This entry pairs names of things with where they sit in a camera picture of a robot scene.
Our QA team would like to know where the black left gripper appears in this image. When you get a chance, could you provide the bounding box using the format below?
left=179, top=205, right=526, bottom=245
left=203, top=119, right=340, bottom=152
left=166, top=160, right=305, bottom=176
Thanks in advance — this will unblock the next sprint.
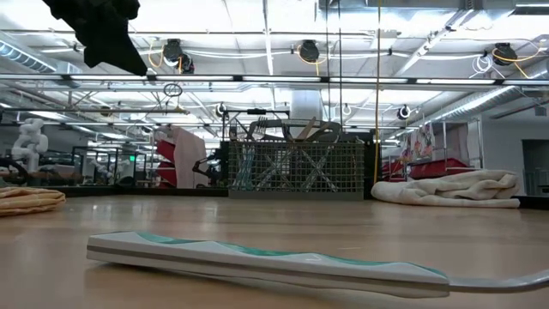
left=42, top=0, right=149, bottom=77

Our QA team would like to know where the pink hanging cloth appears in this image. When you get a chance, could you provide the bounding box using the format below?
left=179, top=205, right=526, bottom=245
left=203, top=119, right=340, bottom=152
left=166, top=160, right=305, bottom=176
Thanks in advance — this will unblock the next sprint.
left=169, top=124, right=209, bottom=189

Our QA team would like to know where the beige cloth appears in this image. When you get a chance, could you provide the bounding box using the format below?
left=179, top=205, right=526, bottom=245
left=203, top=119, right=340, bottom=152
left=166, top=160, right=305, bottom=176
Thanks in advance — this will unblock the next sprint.
left=0, top=185, right=68, bottom=218

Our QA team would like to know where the white round column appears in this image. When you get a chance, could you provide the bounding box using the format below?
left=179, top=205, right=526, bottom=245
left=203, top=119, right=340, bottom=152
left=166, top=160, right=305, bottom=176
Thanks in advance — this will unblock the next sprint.
left=289, top=89, right=323, bottom=124

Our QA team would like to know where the grey plastic cutlery basket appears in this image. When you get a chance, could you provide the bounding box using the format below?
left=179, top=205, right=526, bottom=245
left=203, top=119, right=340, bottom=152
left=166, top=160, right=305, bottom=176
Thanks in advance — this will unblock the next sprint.
left=226, top=118, right=365, bottom=201

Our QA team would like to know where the black partition panel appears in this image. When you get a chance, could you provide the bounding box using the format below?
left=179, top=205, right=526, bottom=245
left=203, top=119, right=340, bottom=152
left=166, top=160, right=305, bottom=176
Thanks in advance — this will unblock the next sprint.
left=220, top=130, right=382, bottom=199

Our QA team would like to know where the colourful hanging cloth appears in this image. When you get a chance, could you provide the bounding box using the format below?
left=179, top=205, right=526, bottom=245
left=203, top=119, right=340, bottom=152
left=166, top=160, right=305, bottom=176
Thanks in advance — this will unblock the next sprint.
left=402, top=122, right=437, bottom=162

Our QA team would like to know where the pale hanging cloth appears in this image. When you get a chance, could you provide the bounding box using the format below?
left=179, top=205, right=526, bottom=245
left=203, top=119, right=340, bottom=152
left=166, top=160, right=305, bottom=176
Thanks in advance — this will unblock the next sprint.
left=443, top=124, right=471, bottom=162

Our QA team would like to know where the beige crumpled towel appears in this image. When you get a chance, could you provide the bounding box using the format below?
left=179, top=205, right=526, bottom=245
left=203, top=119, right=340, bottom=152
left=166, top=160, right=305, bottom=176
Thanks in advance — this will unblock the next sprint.
left=371, top=168, right=522, bottom=210

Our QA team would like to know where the long ceiling light rail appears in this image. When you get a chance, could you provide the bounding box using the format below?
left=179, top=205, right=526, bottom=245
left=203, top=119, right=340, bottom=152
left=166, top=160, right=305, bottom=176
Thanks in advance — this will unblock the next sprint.
left=0, top=73, right=549, bottom=87

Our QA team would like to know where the grey ceiling vent duct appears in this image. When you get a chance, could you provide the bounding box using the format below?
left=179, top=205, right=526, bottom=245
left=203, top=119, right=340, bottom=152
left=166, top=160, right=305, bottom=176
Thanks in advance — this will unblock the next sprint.
left=0, top=40, right=82, bottom=76

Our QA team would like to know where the black table edge rail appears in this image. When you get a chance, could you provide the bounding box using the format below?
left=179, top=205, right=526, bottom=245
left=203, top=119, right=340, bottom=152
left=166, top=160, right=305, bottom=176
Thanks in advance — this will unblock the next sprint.
left=42, top=185, right=549, bottom=210

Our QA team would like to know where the teal white handled utensil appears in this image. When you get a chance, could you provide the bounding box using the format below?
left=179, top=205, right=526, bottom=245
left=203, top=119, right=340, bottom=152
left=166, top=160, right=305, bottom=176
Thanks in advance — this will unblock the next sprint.
left=86, top=230, right=549, bottom=300

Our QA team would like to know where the yellow hanging cord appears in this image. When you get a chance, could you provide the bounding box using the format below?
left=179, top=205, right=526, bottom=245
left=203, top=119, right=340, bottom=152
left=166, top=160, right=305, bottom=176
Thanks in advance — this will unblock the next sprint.
left=372, top=0, right=383, bottom=185

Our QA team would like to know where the silver ventilation duct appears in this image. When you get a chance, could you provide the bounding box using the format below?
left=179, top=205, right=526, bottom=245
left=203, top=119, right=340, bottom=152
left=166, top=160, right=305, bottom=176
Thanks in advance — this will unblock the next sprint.
left=422, top=85, right=528, bottom=125

